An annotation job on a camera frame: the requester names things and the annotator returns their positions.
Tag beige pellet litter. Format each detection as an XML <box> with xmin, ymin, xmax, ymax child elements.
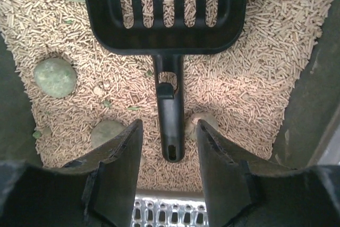
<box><xmin>0</xmin><ymin>0</ymin><xmax>336</xmax><ymax>192</ymax></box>

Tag green clump near left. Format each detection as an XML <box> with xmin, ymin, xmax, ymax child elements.
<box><xmin>33</xmin><ymin>58</ymin><xmax>77</xmax><ymax>98</ymax></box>

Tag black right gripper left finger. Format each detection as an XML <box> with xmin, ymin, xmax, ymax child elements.
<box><xmin>64</xmin><ymin>119</ymin><xmax>143</xmax><ymax>226</ymax></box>

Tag green clump lower left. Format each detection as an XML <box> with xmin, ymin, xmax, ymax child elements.
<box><xmin>91</xmin><ymin>120</ymin><xmax>125</xmax><ymax>149</ymax></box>

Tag dark translucent litter box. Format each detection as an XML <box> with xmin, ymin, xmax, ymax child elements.
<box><xmin>0</xmin><ymin>0</ymin><xmax>340</xmax><ymax>193</ymax></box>

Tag brownish clump lower right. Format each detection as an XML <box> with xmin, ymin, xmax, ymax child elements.
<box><xmin>185</xmin><ymin>112</ymin><xmax>218</xmax><ymax>140</ymax></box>

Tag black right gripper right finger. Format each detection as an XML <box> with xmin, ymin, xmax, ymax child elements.
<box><xmin>197</xmin><ymin>120</ymin><xmax>291</xmax><ymax>226</ymax></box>

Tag black slotted litter scoop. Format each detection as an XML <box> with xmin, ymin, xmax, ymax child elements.
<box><xmin>79</xmin><ymin>0</ymin><xmax>249</xmax><ymax>163</ymax></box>

